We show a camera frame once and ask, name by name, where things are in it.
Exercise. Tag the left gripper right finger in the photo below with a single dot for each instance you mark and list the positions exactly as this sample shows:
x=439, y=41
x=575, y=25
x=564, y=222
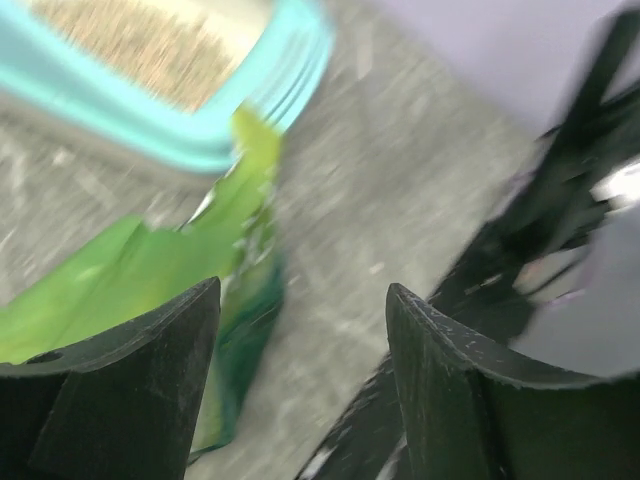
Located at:
x=474, y=409

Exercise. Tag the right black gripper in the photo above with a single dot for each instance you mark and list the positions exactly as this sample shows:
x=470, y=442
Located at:
x=554, y=210

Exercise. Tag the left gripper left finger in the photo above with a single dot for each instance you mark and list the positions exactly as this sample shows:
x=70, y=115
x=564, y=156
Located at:
x=122, y=404

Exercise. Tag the green cat litter bag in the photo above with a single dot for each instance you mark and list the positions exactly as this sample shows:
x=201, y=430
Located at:
x=130, y=268

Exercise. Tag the teal litter box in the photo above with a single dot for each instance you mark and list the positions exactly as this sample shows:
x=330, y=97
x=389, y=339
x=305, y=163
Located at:
x=281, y=51

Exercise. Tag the cat litter in box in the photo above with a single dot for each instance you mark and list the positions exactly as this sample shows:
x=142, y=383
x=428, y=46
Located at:
x=174, y=60

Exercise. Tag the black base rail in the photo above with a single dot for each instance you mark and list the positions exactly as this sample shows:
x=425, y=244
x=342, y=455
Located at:
x=368, y=440

